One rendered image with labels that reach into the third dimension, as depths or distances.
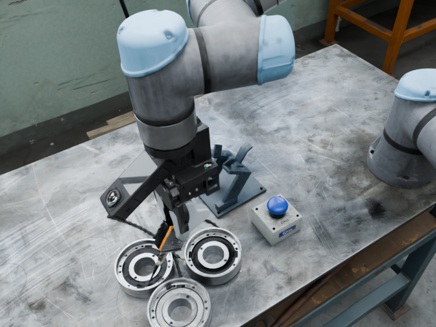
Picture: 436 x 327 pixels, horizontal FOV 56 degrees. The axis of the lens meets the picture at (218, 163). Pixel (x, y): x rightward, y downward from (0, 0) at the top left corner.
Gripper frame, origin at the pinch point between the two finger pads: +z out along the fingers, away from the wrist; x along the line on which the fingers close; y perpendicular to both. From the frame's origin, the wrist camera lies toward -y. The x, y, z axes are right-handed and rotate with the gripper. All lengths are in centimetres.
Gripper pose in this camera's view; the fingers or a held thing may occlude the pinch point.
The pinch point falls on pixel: (174, 230)
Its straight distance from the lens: 68.4
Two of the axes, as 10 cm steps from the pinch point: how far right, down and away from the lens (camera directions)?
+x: -5.6, -5.7, 6.0
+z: 0.5, 7.0, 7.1
